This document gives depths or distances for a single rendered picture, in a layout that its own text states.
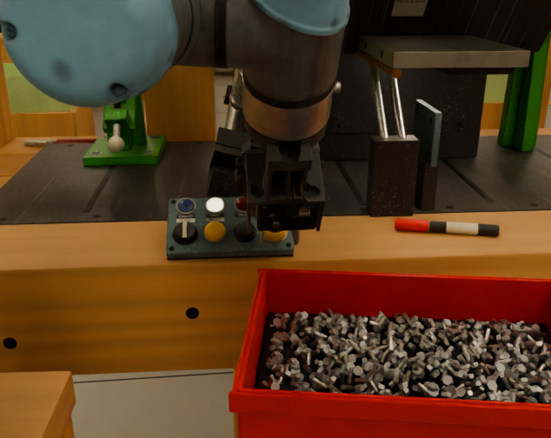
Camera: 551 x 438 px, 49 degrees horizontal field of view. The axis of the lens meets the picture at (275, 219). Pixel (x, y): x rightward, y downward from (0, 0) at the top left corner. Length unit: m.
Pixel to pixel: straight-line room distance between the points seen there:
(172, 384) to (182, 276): 1.33
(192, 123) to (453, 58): 0.67
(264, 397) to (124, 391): 1.58
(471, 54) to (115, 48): 0.53
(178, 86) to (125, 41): 0.98
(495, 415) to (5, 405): 0.42
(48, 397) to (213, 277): 0.23
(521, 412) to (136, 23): 0.37
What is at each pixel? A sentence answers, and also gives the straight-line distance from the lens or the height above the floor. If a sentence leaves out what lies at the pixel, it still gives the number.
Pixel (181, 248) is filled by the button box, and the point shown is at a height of 0.92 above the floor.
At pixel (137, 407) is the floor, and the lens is 1.97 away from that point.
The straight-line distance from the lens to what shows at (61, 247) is 0.80.
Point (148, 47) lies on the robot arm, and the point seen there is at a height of 1.18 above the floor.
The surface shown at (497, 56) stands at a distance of 0.77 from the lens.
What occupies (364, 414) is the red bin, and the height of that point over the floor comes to 0.91.
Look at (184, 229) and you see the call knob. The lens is 0.72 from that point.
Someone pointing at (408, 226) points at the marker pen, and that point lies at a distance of 0.81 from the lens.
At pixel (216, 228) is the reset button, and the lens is 0.72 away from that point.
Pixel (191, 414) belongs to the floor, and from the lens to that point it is 1.91.
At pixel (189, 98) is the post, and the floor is 0.98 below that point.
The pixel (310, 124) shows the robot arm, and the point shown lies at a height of 1.10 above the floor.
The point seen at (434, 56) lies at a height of 1.12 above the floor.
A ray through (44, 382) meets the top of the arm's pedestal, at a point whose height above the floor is 0.85.
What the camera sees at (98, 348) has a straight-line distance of 0.79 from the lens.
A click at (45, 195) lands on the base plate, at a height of 0.90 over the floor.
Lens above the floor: 1.21
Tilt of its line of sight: 22 degrees down
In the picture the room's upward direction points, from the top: straight up
